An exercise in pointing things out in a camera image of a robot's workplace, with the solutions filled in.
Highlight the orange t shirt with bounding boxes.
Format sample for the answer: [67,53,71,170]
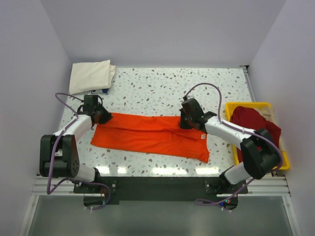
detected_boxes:
[91,113,210,163]

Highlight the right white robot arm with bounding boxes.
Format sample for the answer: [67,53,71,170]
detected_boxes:
[180,97,283,193]

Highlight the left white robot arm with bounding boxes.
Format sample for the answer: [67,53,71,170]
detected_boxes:
[39,95,113,193]

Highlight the folded white blue-print shirt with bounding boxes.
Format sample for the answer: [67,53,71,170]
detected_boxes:
[86,88,109,94]

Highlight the folded cream t shirt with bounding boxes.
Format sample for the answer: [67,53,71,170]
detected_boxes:
[69,60,116,95]

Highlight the dark red t shirt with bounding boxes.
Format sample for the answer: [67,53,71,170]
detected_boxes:
[230,105,282,150]

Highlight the beige t shirt in bin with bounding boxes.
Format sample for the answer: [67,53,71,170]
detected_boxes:
[256,106,276,123]

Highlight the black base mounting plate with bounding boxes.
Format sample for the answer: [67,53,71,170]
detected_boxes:
[73,177,248,209]

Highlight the yellow plastic bin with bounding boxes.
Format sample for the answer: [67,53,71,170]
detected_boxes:
[225,102,290,171]

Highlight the aluminium frame rail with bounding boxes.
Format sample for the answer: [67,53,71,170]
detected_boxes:
[240,65,256,102]
[31,175,292,197]

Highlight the aluminium front frame rail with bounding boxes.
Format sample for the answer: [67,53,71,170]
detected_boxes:
[31,175,292,197]

